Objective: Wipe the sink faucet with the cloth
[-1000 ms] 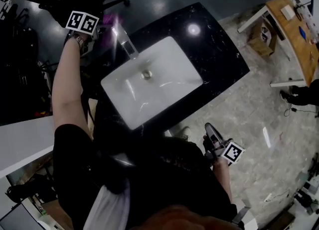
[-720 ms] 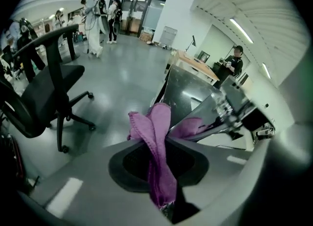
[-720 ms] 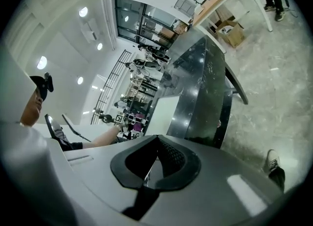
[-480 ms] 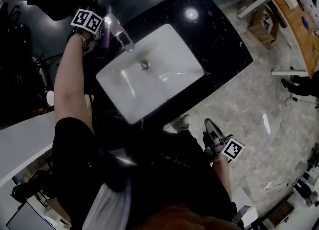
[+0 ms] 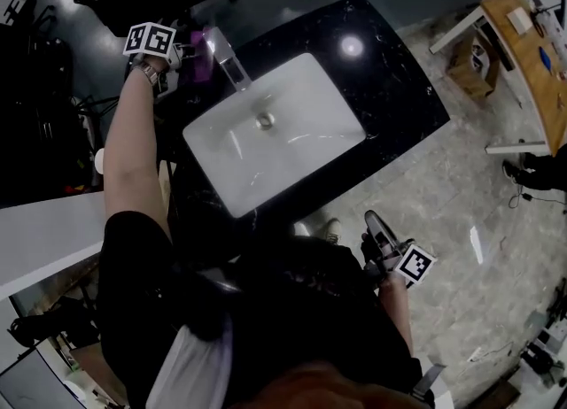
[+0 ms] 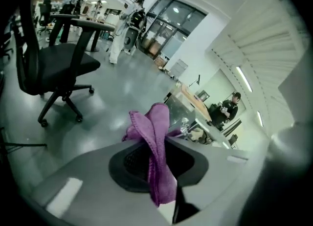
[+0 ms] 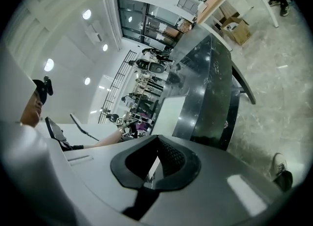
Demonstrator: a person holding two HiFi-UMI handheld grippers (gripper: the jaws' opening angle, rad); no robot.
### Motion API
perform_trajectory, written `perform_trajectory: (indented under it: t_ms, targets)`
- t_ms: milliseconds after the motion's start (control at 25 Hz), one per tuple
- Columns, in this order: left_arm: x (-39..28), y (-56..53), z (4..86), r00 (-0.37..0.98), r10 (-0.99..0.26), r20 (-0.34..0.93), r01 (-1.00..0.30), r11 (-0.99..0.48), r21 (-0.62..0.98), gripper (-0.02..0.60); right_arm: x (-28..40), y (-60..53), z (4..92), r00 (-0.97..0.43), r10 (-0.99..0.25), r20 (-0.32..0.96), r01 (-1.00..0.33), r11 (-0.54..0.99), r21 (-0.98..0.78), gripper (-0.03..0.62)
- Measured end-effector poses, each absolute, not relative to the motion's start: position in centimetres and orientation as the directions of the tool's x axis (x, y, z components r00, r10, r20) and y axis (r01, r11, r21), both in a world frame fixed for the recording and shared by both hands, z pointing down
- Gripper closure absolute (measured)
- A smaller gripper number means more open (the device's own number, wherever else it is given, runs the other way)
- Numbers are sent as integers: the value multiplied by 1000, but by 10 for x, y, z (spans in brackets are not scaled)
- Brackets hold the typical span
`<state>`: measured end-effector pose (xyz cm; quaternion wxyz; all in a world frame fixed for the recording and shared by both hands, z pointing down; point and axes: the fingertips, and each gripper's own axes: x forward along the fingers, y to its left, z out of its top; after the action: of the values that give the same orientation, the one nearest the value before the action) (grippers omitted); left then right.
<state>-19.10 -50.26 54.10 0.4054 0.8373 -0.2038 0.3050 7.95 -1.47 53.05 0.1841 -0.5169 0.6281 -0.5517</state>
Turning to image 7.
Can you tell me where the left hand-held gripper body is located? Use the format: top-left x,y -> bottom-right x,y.
115,116 -> 139,138

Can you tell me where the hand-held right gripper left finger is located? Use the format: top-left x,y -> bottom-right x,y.
62,134 -> 161,213

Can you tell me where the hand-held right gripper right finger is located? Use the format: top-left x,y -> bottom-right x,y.
140,134 -> 291,226

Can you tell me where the person's left forearm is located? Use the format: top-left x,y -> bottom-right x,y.
93,129 -> 124,148

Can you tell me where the person's black shirt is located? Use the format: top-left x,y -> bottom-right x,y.
61,143 -> 85,151

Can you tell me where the black balcony railing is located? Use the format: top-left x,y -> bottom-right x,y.
97,49 -> 137,125

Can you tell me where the white sink basin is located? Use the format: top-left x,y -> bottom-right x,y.
156,95 -> 186,138

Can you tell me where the person's white shoe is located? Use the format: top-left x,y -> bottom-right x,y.
269,152 -> 288,179

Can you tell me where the person's dark trouser leg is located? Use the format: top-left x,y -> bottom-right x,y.
273,170 -> 293,193

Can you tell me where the person's head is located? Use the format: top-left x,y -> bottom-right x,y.
20,89 -> 44,128

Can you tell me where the person's dark cap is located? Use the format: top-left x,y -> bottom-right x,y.
32,79 -> 49,105

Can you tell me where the black marble vanity table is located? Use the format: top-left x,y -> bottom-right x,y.
151,33 -> 257,151

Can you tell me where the cardboard box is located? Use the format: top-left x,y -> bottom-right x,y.
221,16 -> 251,46

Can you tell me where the black head-mounted camera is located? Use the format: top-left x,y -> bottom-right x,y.
43,75 -> 54,96

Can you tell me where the grey wire crate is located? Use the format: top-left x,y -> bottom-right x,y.
176,0 -> 199,9

